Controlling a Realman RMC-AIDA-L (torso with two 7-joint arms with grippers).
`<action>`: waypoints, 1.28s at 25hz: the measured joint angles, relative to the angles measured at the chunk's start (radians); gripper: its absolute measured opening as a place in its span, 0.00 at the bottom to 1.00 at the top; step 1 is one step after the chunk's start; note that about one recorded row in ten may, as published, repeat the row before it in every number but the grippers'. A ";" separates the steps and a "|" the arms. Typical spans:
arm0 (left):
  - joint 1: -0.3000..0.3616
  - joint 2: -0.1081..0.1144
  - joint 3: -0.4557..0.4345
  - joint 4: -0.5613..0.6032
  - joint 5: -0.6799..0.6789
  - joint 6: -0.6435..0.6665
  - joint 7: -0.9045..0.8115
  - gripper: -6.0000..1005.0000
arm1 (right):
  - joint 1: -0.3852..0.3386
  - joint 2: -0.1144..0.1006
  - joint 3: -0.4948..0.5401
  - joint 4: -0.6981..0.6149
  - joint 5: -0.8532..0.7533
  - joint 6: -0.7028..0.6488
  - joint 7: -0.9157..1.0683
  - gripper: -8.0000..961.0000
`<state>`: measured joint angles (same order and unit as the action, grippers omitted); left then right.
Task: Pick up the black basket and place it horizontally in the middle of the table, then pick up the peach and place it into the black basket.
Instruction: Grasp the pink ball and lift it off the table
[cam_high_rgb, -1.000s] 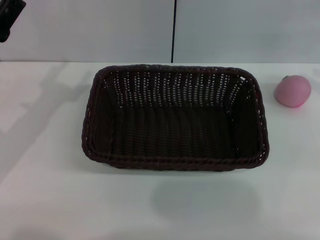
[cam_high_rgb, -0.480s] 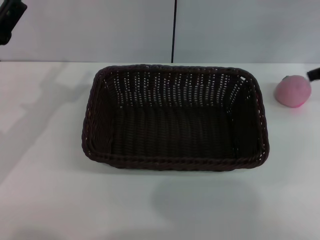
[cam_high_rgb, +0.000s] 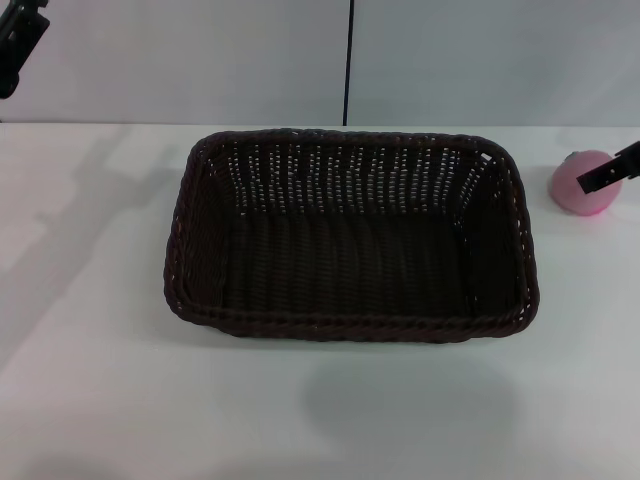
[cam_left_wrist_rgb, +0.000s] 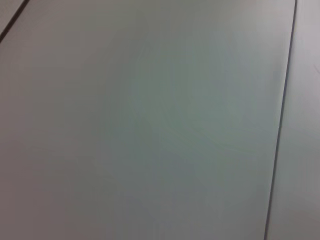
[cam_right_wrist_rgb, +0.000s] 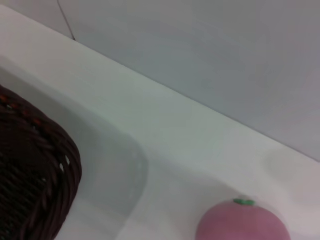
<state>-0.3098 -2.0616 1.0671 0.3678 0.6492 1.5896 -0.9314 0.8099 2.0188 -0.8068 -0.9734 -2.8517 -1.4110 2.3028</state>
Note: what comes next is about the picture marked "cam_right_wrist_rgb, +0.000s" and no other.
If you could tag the dark brown wicker basket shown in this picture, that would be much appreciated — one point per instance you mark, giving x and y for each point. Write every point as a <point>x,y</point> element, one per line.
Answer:
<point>32,170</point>

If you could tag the pink toy peach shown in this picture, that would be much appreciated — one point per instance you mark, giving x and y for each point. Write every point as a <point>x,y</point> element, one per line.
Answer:
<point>240,222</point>

